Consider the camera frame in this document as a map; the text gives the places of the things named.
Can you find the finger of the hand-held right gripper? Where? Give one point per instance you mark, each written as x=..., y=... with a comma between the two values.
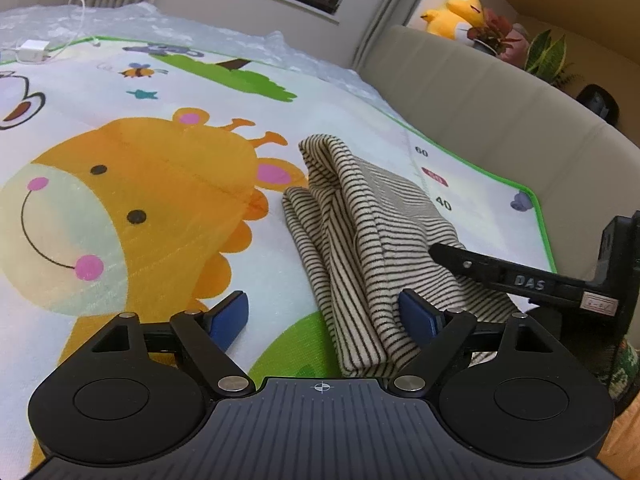
x=505, y=275

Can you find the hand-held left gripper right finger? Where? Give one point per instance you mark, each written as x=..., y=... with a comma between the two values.
x=417, y=322

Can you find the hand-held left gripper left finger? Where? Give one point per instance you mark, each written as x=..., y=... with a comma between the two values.
x=230, y=317

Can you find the striped knit garment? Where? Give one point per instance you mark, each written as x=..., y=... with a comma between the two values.
x=360, y=240

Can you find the floral patterned clothing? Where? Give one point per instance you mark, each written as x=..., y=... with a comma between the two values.
x=627, y=370

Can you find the beige padded headboard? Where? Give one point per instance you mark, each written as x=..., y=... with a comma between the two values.
x=500, y=110

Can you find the black round object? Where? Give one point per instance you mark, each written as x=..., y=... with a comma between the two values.
x=600, y=102

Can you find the orange cloth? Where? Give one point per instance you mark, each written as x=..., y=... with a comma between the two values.
x=625, y=445

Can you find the giraffe print play mat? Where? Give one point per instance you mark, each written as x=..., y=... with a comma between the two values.
x=150, y=160

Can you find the green snake plant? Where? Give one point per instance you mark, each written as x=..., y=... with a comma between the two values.
x=550, y=60

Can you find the pink plush toy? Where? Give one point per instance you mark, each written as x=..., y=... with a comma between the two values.
x=520, y=42

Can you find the red leaf potted plant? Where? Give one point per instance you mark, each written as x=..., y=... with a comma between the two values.
x=492, y=30

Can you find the yellow duck plush toy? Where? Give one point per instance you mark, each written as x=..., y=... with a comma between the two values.
x=452, y=17

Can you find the pale printed bedsheet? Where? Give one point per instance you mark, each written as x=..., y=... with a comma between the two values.
x=210, y=30

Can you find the white charger adapter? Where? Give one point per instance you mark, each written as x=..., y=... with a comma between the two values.
x=34, y=51

